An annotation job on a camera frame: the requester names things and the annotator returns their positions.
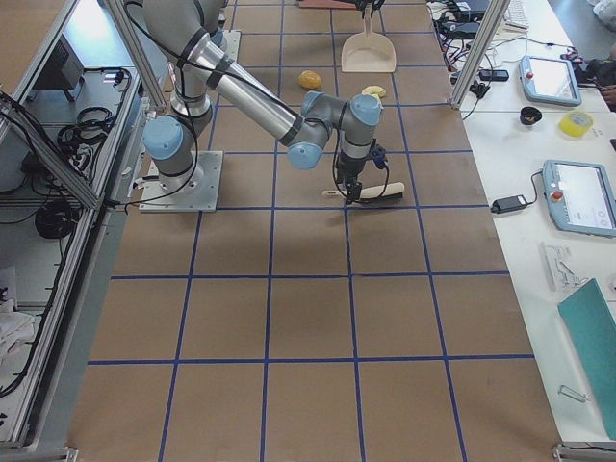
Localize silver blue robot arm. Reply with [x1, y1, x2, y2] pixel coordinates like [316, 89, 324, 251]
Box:
[123, 0, 387, 204]

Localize aluminium frame post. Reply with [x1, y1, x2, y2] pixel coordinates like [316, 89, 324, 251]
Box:
[450, 0, 509, 110]

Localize yellow tape roll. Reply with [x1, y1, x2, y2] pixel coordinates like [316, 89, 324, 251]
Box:
[558, 111, 594, 138]

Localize teal folder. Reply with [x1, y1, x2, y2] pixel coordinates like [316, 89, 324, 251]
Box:
[558, 279, 615, 440]

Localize lower teach pendant tablet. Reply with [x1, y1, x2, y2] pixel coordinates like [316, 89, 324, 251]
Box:
[542, 160, 615, 238]

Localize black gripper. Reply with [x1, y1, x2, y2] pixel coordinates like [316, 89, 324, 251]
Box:
[335, 152, 371, 202]

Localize black power adapter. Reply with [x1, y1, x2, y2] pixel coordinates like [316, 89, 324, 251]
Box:
[490, 194, 529, 215]

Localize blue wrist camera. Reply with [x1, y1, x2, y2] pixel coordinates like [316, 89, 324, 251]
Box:
[372, 143, 388, 169]

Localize upper teach pendant tablet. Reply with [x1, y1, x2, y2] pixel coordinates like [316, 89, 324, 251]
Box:
[519, 55, 581, 107]

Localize beige dustpan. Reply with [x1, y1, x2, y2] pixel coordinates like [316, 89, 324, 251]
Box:
[341, 4, 397, 73]

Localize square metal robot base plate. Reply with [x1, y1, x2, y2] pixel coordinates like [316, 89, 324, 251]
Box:
[139, 150, 223, 213]

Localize teach pendant tablet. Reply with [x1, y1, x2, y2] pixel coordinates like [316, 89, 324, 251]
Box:
[519, 55, 581, 107]
[542, 160, 615, 238]

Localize white hand brush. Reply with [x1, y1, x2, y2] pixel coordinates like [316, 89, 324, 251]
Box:
[321, 182, 405, 203]

